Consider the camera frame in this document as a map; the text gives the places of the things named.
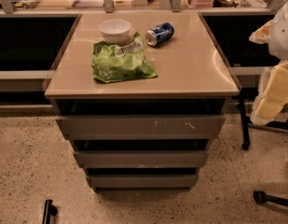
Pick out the green chip bag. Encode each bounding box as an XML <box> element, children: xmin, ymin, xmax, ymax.
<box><xmin>91</xmin><ymin>32</ymin><xmax>158</xmax><ymax>83</ymax></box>

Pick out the white bowl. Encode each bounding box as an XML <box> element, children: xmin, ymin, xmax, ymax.
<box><xmin>99</xmin><ymin>20</ymin><xmax>131</xmax><ymax>45</ymax></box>

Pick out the grey drawer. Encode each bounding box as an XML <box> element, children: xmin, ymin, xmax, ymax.
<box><xmin>56</xmin><ymin>115</ymin><xmax>226</xmax><ymax>140</ymax></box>
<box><xmin>86</xmin><ymin>175</ymin><xmax>198</xmax><ymax>189</ymax></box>
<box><xmin>74</xmin><ymin>150</ymin><xmax>208</xmax><ymax>168</ymax></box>

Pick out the black table leg with caster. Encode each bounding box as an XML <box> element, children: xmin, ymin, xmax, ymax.
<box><xmin>239</xmin><ymin>94</ymin><xmax>250</xmax><ymax>150</ymax></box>

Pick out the grey top drawer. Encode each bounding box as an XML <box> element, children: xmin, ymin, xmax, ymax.
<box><xmin>56</xmin><ymin>115</ymin><xmax>226</xmax><ymax>140</ymax></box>

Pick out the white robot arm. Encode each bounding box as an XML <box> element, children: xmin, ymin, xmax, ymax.
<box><xmin>249</xmin><ymin>0</ymin><xmax>288</xmax><ymax>125</ymax></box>

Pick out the grey drawer cabinet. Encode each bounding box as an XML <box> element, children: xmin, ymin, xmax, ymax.
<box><xmin>44</xmin><ymin>10</ymin><xmax>240</xmax><ymax>194</ymax></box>

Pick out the black chair base leg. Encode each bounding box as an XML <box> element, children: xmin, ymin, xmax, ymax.
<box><xmin>253</xmin><ymin>190</ymin><xmax>288</xmax><ymax>207</ymax></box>

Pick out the blue soda can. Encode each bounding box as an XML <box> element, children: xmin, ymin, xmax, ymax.
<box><xmin>145</xmin><ymin>22</ymin><xmax>174</xmax><ymax>47</ymax></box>

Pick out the grey bottom drawer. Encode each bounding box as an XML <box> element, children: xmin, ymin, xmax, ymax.
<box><xmin>86</xmin><ymin>175</ymin><xmax>198</xmax><ymax>189</ymax></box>

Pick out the black object on floor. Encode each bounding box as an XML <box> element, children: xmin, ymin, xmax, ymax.
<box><xmin>42</xmin><ymin>199</ymin><xmax>58</xmax><ymax>224</ymax></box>

